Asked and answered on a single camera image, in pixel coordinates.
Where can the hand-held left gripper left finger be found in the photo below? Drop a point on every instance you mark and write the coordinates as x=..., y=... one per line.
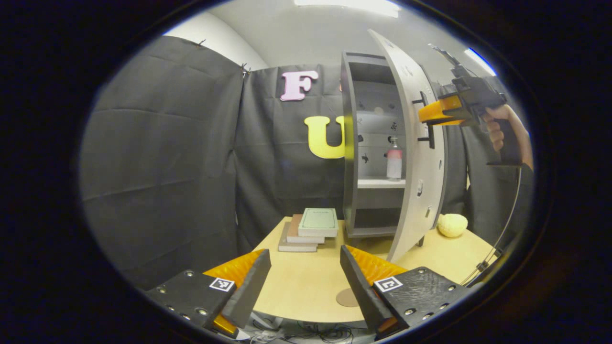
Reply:
x=251, y=286

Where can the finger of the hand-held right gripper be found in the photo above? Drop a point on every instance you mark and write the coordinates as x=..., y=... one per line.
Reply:
x=437, y=112

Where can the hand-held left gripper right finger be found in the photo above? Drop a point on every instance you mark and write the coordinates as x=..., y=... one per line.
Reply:
x=361, y=286

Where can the round brown coaster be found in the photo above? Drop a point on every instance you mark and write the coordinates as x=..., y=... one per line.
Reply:
x=345, y=298

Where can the clear bottle with pink label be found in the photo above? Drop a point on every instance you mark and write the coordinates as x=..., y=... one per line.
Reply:
x=394, y=162

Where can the grey cabinet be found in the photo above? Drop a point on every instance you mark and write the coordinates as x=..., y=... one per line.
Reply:
x=348, y=167

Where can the long ceiling light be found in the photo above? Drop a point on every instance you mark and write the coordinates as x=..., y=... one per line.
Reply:
x=354, y=5
x=480, y=61

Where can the grey book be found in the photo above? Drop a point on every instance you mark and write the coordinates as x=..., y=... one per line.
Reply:
x=296, y=247

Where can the black backdrop cloth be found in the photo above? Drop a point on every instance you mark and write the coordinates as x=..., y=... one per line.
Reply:
x=162, y=157

